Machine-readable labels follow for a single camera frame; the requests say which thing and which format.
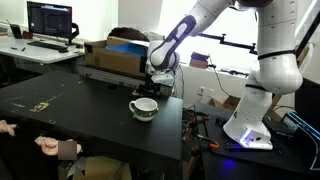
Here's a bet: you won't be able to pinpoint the small brown box dark lid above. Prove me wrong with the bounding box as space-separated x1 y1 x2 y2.
188 51 211 70

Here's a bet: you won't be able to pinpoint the black computer monitor with stand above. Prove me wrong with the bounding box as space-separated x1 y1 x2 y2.
26 0 81 46

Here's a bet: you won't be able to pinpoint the blue sheet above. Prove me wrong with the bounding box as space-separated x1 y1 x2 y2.
105 42 150 58

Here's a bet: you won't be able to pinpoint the cardboard box with white paper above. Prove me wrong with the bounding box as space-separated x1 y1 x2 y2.
57 155 133 180

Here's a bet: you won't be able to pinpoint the black keyboard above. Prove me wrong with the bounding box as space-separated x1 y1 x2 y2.
26 39 70 54

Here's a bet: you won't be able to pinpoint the black tablet on stand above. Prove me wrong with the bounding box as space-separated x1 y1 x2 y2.
5 18 23 40

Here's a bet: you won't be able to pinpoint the open cardboard box on floor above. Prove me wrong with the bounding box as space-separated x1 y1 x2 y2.
208 94 242 111

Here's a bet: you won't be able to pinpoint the dark round bag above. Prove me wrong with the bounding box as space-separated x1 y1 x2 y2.
107 26 150 43

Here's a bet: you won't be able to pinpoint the pink soft toy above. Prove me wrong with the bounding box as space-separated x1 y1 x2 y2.
0 119 18 137
34 135 84 157

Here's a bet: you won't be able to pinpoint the black slanted pole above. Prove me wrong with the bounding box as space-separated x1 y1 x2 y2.
294 9 320 60

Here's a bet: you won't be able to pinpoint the large open cardboard box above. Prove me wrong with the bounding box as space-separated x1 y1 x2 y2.
83 35 150 80

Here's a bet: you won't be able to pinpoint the white office desk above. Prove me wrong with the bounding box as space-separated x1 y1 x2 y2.
0 32 86 65

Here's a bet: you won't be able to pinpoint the white green ceramic mug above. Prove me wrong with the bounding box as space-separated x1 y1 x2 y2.
128 97 160 122

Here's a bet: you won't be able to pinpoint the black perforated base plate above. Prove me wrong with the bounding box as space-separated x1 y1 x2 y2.
194 102 320 178

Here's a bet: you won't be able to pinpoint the white wall outlet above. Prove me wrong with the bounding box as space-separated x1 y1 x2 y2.
196 86 206 98

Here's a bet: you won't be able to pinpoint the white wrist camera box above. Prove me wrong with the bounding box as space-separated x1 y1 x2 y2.
151 71 177 88

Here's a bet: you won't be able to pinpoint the black control box blue lights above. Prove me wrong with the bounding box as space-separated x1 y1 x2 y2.
281 78 320 172

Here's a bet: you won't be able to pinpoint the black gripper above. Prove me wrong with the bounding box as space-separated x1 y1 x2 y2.
138 79 164 98

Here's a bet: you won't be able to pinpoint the black hanging power cable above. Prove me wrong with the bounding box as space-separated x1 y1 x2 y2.
207 57 235 98

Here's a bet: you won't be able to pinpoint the orange black bar clamp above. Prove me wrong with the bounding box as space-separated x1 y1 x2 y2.
183 112 212 124
195 133 221 150

